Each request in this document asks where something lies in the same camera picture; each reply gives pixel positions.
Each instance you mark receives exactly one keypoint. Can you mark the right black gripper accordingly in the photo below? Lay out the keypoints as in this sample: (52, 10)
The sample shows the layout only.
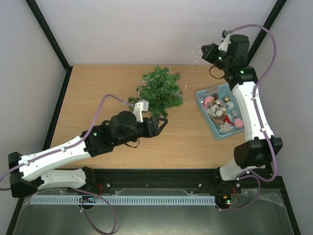
(208, 52)

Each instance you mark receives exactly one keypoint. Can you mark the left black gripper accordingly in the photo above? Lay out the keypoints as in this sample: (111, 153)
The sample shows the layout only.
(154, 131)

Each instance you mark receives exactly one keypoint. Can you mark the small green christmas tree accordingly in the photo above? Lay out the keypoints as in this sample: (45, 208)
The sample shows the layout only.
(159, 107)

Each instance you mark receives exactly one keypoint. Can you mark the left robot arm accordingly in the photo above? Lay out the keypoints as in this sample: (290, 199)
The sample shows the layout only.
(34, 172)

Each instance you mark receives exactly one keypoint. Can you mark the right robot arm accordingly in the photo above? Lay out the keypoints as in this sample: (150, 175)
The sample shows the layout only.
(261, 146)

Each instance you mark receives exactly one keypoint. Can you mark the pink fluffy ornament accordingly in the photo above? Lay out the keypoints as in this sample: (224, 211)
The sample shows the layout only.
(207, 100)

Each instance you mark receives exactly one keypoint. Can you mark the light blue plastic basket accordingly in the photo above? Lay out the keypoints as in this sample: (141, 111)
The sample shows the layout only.
(215, 112)

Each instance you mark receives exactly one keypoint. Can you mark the white snowflake ornament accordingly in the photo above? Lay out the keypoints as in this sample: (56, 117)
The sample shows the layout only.
(225, 128)

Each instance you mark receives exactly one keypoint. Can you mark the red reindeer ornament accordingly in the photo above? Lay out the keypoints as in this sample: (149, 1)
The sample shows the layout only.
(227, 120)

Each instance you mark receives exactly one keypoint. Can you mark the pink pompom ornament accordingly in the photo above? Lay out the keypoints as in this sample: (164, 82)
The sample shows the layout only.
(238, 123)

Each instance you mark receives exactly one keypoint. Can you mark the light blue cable duct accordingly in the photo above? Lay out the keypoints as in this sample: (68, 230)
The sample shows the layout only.
(124, 200)

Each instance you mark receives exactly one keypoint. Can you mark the black aluminium frame rail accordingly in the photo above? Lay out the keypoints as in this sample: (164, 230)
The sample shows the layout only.
(112, 180)

